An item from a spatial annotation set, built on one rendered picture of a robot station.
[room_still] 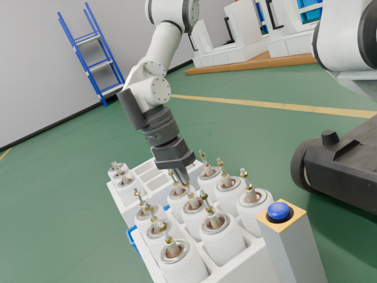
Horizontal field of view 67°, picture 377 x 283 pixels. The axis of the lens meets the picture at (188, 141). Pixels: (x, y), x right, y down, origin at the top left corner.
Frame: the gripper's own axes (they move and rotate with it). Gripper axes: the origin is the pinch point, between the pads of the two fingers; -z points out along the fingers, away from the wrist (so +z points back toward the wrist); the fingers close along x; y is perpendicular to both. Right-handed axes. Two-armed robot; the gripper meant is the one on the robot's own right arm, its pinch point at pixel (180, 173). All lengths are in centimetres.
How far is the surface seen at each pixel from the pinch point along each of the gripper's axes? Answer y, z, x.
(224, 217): -4.7, -10.8, 11.4
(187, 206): -1.1, -10.7, -2.4
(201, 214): -3.1, -11.6, 3.4
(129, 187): 11.4, -11.9, -38.6
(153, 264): -15.9, -18.1, -8.4
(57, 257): -8, -36, -87
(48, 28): 364, 150, -504
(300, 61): 244, -34, -20
